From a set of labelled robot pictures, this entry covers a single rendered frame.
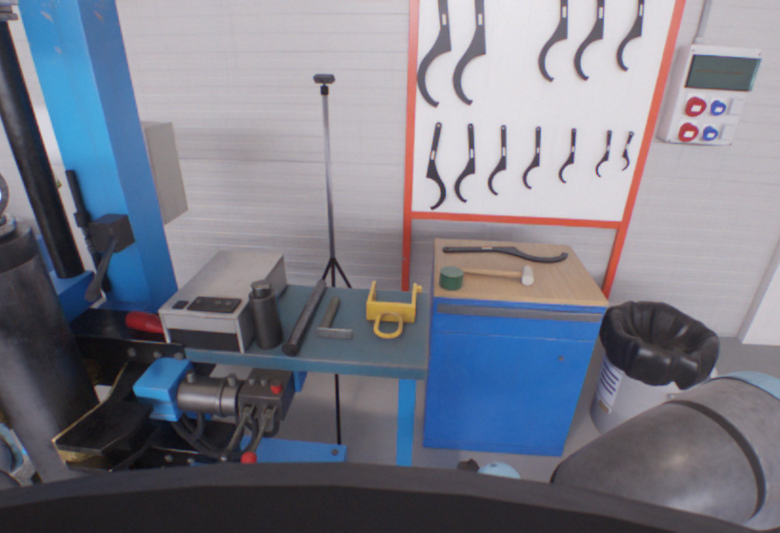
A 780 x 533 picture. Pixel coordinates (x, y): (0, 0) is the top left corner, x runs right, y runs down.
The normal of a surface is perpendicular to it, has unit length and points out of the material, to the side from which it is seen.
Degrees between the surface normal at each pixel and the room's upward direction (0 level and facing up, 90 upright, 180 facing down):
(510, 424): 90
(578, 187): 90
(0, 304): 90
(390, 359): 0
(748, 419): 15
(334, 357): 0
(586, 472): 52
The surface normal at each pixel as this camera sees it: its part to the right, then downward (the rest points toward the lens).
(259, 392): 0.01, -0.89
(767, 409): 0.10, -0.77
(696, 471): -0.24, -0.42
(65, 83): -0.09, 0.45
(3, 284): 0.79, 0.29
